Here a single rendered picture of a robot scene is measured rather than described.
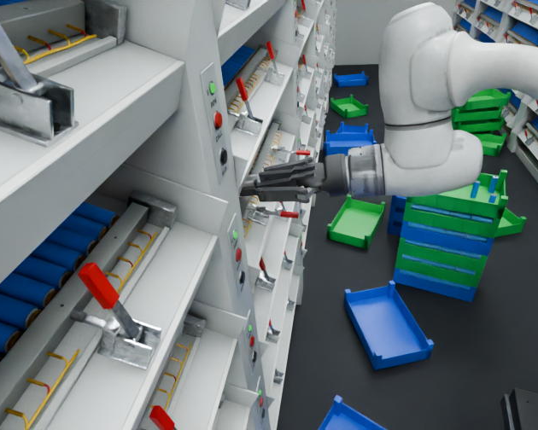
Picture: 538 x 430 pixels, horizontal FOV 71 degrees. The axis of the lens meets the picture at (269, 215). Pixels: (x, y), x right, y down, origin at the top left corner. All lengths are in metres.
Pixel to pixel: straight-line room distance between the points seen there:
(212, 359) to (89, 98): 0.38
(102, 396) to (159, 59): 0.26
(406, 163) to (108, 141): 0.49
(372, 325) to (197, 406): 1.08
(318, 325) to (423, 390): 0.41
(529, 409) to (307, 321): 0.73
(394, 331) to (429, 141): 0.99
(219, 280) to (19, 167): 0.33
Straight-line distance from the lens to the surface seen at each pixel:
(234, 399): 0.72
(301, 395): 1.35
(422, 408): 1.38
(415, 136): 0.64
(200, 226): 0.43
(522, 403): 1.19
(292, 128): 1.11
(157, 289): 0.37
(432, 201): 1.43
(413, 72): 0.61
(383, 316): 1.56
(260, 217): 0.74
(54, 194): 0.22
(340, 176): 0.66
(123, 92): 0.28
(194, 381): 0.53
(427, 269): 1.62
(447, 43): 0.62
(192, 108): 0.37
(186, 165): 0.40
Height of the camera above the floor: 1.19
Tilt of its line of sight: 35 degrees down
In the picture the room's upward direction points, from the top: 5 degrees counter-clockwise
